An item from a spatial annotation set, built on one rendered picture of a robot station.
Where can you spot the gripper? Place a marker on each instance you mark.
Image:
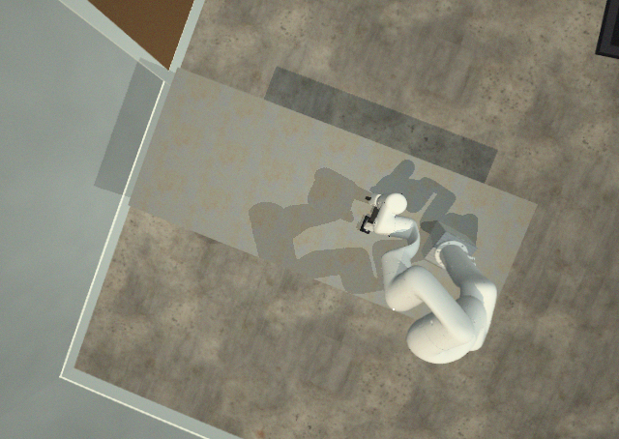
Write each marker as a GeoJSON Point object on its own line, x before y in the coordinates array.
{"type": "Point", "coordinates": [373, 199]}

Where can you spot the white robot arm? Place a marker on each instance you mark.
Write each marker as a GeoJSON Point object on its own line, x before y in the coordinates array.
{"type": "Point", "coordinates": [447, 325]}

